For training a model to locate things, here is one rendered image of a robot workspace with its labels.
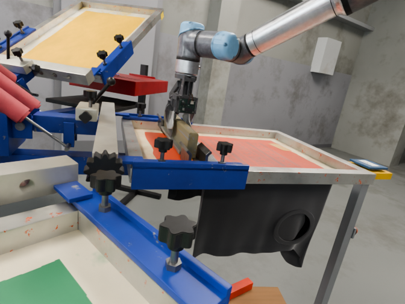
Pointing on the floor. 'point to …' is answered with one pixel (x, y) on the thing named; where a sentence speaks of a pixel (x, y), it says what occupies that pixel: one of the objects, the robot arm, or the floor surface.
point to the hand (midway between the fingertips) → (176, 133)
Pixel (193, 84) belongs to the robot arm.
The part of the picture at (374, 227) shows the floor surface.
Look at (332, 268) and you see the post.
